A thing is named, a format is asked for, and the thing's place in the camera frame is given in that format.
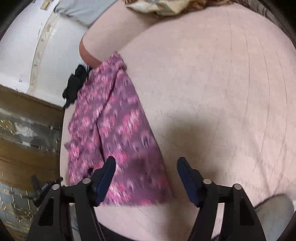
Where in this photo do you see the brown fleece blanket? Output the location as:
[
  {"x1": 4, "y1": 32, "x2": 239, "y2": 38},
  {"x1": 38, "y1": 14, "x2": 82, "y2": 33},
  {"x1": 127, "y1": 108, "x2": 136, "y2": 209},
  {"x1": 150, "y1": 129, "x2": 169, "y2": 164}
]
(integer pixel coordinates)
[{"x1": 184, "y1": 0, "x2": 234, "y2": 14}]

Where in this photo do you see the pink bolster cushion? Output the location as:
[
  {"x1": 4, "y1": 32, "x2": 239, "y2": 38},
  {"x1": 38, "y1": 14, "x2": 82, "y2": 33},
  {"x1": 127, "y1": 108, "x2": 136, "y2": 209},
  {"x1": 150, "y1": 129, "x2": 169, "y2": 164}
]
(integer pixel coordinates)
[{"x1": 79, "y1": 1, "x2": 160, "y2": 68}]

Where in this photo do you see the grey pillow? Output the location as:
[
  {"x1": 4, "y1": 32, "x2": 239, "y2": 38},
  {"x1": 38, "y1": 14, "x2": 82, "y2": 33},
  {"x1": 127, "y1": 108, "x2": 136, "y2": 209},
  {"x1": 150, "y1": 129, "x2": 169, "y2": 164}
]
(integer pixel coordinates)
[{"x1": 54, "y1": 0, "x2": 116, "y2": 27}]

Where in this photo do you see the black clothes pile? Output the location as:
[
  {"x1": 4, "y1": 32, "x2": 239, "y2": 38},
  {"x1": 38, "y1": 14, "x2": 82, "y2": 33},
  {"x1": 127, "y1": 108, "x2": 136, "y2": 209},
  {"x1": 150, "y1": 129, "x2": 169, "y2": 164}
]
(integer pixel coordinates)
[{"x1": 62, "y1": 64, "x2": 92, "y2": 109}]

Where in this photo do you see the purple pink floral shirt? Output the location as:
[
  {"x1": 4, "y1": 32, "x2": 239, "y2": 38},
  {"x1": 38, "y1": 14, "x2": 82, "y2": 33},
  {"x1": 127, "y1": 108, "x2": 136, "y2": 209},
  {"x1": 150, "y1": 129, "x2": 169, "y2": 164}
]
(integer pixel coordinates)
[{"x1": 65, "y1": 53, "x2": 172, "y2": 206}]

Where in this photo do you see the wooden glass-panel door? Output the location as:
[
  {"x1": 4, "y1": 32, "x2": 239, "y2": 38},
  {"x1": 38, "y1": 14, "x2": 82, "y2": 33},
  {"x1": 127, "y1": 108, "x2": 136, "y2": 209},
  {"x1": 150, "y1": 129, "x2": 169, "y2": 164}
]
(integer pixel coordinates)
[{"x1": 1, "y1": 86, "x2": 64, "y2": 240}]

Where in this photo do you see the floral cream blanket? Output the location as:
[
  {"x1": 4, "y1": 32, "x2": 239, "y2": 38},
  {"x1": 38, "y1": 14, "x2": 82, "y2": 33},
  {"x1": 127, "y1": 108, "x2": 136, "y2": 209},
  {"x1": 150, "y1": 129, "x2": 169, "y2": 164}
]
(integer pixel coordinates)
[{"x1": 125, "y1": 0, "x2": 190, "y2": 16}]

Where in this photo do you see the pink quilted mattress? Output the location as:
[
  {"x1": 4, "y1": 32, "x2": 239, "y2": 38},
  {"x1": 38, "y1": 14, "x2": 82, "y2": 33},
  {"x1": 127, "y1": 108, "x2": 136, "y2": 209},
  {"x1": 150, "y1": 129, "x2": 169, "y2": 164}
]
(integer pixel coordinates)
[{"x1": 95, "y1": 3, "x2": 295, "y2": 240}]

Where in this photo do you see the person's jeans leg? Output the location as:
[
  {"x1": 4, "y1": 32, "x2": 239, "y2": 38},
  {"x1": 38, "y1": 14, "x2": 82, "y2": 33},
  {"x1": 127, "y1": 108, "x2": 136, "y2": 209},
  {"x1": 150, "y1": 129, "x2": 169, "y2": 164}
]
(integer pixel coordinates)
[{"x1": 255, "y1": 194, "x2": 295, "y2": 240}]

